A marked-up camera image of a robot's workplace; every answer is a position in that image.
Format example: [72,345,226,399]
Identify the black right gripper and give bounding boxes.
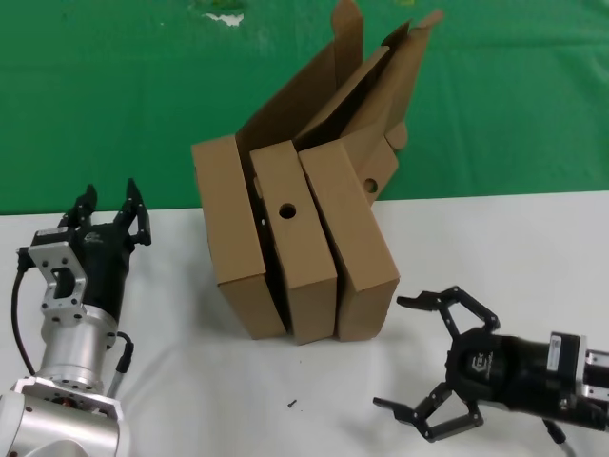
[372,285,590,445]

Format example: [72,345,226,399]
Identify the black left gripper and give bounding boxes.
[58,177,153,319]

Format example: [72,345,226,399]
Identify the brown cardboard box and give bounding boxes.
[249,19,414,346]
[299,9,446,342]
[191,0,366,341]

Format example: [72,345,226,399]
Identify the silver left wrist bracket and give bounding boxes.
[25,228,89,319]

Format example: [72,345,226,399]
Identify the silver wrist bracket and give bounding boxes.
[587,349,609,396]
[25,228,89,319]

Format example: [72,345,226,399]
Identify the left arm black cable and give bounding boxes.
[10,246,38,378]

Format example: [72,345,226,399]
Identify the left arm silver plug cable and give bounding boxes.
[110,330,136,397]

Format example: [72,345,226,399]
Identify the silver right wrist bracket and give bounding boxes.
[587,349,609,396]

